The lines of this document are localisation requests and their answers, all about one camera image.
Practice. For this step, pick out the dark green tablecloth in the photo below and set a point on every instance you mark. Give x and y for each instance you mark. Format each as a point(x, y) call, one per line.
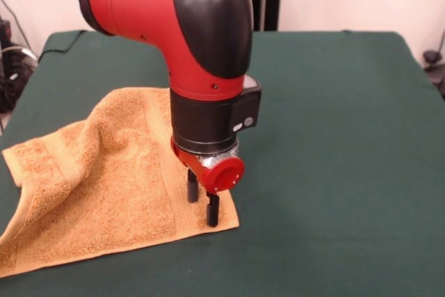
point(330, 154)

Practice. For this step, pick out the tan terry towel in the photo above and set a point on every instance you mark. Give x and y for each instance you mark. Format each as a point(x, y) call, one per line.
point(104, 178)

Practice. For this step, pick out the black power adapter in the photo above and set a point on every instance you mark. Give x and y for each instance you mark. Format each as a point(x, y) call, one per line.
point(431, 56)

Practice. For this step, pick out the black and red power strip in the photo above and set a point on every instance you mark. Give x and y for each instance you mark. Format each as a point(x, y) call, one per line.
point(5, 29)

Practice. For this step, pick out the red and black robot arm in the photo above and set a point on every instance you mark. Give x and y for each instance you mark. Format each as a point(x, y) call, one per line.
point(174, 32)

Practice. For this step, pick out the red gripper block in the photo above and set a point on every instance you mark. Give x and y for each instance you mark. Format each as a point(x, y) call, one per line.
point(217, 173)

